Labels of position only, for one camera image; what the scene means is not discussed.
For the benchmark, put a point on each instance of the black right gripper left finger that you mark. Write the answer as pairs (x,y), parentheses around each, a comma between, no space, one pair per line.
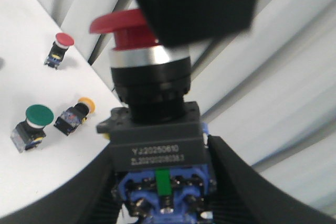
(86,198)

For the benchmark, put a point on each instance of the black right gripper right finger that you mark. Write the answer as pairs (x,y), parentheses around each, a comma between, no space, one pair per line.
(243,196)

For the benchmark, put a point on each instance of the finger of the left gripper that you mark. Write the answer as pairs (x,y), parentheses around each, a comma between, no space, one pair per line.
(181,22)

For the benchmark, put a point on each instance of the red push button switch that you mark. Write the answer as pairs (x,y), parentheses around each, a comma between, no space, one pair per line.
(161,170)

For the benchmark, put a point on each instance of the yellow push button on table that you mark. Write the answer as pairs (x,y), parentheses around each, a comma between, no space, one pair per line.
(74,116)

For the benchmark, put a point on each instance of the upright green push button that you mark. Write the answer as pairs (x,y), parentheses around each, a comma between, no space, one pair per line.
(29,133)

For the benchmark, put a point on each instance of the red push button on table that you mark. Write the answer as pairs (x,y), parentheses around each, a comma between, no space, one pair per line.
(60,45)

